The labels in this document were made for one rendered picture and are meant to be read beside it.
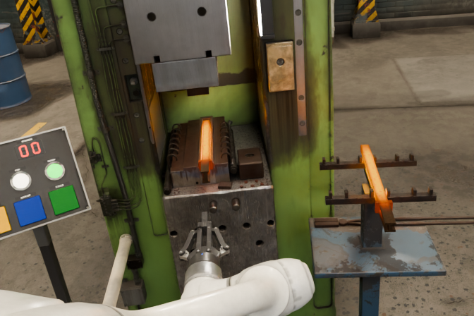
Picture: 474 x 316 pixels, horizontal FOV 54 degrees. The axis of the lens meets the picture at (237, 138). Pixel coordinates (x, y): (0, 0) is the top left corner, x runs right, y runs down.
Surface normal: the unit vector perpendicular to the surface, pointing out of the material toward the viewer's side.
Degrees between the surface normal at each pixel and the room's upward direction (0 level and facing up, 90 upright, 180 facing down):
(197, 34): 90
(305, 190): 90
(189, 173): 90
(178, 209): 90
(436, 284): 0
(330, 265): 0
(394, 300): 0
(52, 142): 60
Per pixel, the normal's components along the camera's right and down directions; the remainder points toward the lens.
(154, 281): 0.05, 0.42
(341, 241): -0.10, -0.90
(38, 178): 0.36, -0.16
